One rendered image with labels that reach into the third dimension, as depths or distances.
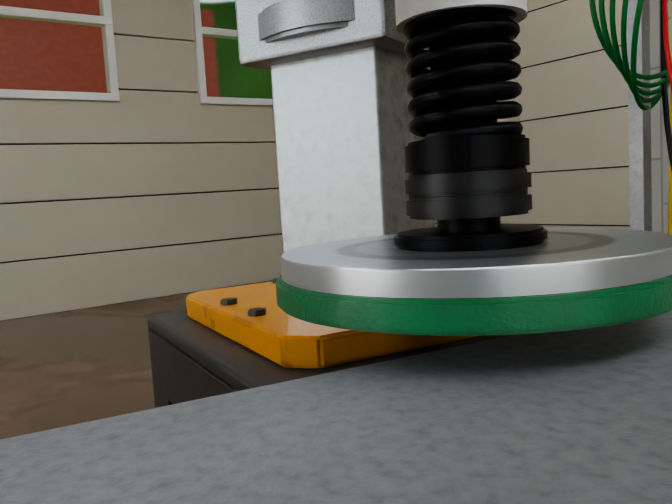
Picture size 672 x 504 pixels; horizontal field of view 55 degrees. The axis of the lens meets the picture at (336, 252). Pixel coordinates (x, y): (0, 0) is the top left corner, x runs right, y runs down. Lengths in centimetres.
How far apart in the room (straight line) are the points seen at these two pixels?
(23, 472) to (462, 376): 17
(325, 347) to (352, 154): 32
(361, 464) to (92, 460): 9
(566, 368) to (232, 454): 15
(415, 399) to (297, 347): 53
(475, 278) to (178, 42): 658
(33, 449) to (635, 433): 20
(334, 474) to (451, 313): 9
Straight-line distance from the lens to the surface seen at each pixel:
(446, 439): 22
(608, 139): 608
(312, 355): 78
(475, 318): 26
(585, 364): 30
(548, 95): 644
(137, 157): 646
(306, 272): 31
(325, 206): 99
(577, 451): 21
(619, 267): 29
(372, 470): 20
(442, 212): 34
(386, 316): 27
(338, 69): 98
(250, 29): 104
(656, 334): 36
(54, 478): 22
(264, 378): 76
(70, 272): 629
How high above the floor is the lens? 95
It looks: 6 degrees down
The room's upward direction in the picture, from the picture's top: 3 degrees counter-clockwise
